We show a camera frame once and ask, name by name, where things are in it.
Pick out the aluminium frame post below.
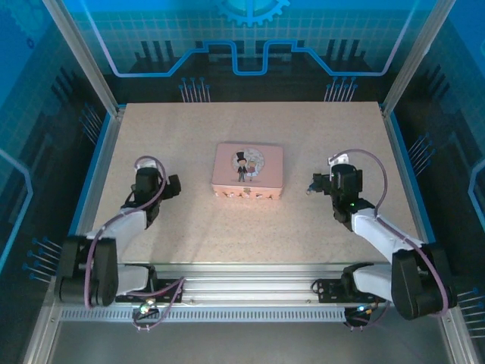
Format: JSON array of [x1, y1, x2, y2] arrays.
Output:
[[380, 0, 458, 117], [43, 0, 127, 117]]

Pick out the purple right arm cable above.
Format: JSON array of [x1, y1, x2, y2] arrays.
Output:
[[333, 149, 458, 318]]

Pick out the slotted grey cable duct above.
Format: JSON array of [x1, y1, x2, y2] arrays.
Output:
[[60, 309, 352, 323]]

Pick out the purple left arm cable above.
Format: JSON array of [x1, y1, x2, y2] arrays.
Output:
[[83, 155, 187, 333]]

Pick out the pink cartoon tin box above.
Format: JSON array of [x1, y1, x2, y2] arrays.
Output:
[[210, 142, 285, 201]]

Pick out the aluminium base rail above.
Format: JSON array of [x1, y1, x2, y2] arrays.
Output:
[[48, 263, 455, 306]]

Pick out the aluminium table side rail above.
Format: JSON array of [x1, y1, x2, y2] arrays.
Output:
[[62, 108, 127, 276], [380, 105, 444, 266]]

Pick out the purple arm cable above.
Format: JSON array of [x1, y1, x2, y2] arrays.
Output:
[[83, 155, 187, 333], [333, 149, 458, 318]]

